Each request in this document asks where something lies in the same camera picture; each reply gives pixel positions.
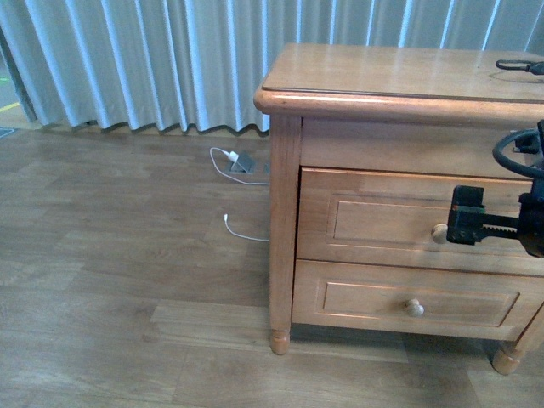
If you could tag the wooden nightstand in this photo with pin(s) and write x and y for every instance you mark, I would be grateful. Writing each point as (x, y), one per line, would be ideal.
(460, 113)

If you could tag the drawer knob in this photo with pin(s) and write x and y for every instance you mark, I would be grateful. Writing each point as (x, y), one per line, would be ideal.
(414, 308)
(439, 233)

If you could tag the white charger plug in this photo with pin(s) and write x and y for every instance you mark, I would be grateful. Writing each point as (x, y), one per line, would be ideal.
(232, 156)

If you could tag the wooden drawer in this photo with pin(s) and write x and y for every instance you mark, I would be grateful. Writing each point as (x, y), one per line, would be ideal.
(386, 218)
(459, 304)

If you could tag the grey pleated curtain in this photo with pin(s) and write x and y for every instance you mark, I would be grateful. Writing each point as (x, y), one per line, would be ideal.
(198, 63)

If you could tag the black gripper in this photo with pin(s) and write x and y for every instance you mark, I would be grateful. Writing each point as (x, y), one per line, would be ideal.
(469, 223)

